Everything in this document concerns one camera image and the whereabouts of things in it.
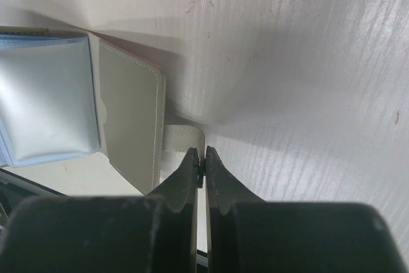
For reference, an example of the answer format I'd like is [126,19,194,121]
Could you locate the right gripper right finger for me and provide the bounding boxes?
[205,147,407,272]

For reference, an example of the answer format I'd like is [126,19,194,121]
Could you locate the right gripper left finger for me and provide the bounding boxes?
[1,148,199,272]

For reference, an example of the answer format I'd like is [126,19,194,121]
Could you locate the grey leather card holder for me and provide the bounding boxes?
[1,27,205,196]

